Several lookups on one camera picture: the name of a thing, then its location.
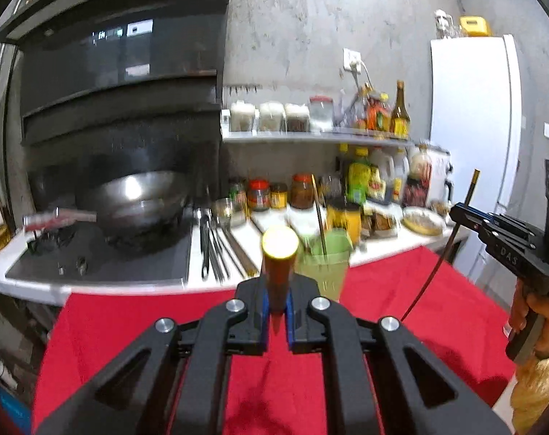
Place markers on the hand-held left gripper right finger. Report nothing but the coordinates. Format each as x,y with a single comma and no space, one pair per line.
295,326

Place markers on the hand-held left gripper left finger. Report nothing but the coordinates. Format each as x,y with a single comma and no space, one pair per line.
262,326

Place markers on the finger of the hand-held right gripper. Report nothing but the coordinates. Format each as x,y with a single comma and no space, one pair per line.
476,229
471,210

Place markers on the gold-capped wooden chopstick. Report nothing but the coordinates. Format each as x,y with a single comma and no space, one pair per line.
320,222
280,263
437,258

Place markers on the green utensil holder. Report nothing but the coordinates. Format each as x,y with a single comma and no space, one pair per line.
324,272

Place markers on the person's right forearm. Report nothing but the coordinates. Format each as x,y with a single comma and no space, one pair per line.
542,389

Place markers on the white rice cooker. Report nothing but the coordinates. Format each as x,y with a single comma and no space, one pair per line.
440,172

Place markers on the large red-label oil bottle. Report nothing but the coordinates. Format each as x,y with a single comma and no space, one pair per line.
417,176

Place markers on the white refrigerator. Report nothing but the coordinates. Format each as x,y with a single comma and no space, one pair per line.
474,145

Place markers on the pale plastic jug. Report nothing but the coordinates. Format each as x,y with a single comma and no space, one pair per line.
400,176

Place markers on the black kitchen tongs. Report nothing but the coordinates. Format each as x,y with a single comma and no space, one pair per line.
211,249

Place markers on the dark liquid plastic jug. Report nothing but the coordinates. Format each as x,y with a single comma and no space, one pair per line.
381,179

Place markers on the yellow steel mug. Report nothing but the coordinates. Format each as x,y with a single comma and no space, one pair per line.
344,224

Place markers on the tall amber glass bottle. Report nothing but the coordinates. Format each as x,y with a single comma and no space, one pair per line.
400,115

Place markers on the orange-label seasoning bottle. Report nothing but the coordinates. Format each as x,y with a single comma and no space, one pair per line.
378,115

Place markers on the brown sauce jar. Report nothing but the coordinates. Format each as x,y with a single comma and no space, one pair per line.
301,192

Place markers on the dark yellow-capped sauce bottle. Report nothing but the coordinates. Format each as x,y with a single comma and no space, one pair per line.
343,161

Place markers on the red tablecloth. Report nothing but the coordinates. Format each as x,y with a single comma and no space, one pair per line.
120,326

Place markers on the small clear seasoning bottle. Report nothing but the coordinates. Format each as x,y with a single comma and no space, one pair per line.
360,111

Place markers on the black stove top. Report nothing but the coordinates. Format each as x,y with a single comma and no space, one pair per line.
102,258

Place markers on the black wok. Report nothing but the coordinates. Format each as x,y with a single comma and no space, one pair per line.
134,204

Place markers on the red-lidded clear jar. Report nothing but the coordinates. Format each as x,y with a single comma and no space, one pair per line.
321,114

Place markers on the yellow box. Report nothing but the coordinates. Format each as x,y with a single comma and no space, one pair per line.
475,26

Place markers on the white figurine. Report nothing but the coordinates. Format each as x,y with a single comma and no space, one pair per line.
444,25

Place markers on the clear spice jar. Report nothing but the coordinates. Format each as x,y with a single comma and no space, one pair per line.
297,118
242,118
271,118

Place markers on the black range hood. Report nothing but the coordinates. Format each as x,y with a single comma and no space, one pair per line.
120,54

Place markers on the white wall shelf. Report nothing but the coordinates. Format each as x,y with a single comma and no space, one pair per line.
315,137

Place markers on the white wall outlet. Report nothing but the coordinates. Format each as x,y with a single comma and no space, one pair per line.
352,60

